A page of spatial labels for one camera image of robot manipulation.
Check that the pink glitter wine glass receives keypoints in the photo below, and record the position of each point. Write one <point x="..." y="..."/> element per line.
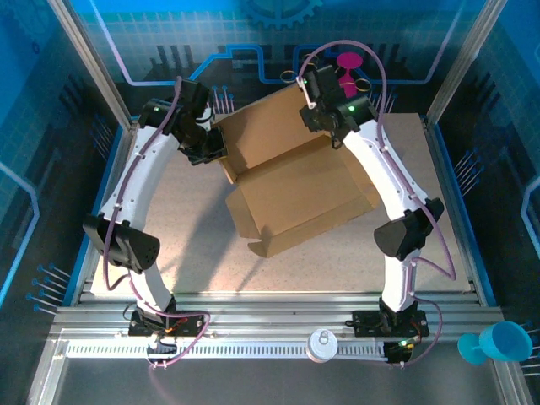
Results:
<point x="349" y="61"/>

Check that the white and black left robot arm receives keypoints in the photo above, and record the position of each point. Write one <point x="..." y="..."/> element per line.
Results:
<point x="139" y="177"/>

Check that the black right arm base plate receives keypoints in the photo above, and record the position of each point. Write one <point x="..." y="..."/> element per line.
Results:
<point x="367" y="322"/>

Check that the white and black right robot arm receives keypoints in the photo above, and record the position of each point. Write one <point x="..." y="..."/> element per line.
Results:
<point x="379" y="169"/>

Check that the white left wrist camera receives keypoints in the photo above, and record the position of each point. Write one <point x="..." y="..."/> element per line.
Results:
<point x="204" y="118"/>

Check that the aluminium profile frame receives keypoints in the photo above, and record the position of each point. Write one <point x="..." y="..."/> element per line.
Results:
<point x="274" y="312"/>

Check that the silver tin can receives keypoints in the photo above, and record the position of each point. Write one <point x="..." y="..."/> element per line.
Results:
<point x="322" y="347"/>

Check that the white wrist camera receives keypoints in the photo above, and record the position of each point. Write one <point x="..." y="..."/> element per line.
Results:
<point x="204" y="118"/>
<point x="307" y="90"/>

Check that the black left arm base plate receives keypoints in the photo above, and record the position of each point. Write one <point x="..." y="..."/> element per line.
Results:
<point x="190" y="322"/>

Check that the blue plastic goblet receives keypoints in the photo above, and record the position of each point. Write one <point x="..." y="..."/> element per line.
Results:
<point x="502" y="341"/>

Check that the brown cardboard paper box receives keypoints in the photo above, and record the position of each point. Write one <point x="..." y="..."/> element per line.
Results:
<point x="291" y="181"/>

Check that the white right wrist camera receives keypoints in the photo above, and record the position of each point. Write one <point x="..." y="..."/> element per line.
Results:
<point x="307" y="90"/>

